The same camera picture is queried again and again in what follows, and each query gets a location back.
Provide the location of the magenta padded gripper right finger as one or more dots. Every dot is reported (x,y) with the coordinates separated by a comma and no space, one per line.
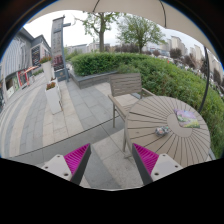
(152,166)

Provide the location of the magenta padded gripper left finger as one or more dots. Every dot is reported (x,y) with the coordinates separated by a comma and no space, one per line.
(70,167)

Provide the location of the colourful computer mouse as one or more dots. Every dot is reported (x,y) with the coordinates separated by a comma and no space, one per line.
(162,131)

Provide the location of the round slatted outdoor table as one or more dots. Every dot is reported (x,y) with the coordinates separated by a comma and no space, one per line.
(187,146)

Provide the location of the wooden slatted patio chair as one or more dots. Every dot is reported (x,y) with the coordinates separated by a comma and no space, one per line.
(123,84)

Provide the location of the white planter with flowers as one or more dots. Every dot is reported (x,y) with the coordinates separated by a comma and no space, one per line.
(52,93)

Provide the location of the trimmed green hedge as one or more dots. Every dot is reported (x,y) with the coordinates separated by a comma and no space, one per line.
(163,79)

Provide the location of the tall white planter box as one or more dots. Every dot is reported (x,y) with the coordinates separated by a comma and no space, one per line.
(47,66)

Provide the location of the tall grey signage pillar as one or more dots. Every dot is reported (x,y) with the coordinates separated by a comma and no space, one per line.
(57,49)

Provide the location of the grey shop building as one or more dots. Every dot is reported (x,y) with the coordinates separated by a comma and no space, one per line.
(23,52)

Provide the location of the right green tree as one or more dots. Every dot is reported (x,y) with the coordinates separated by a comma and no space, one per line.
(140,31)

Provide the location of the green tree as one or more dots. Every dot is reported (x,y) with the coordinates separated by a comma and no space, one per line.
(96,24)
(140,31)

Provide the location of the left green tree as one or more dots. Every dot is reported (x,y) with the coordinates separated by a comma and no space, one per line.
(96,24)

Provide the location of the beige patio umbrella canopy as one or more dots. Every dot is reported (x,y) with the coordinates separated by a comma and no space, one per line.
(157,11)

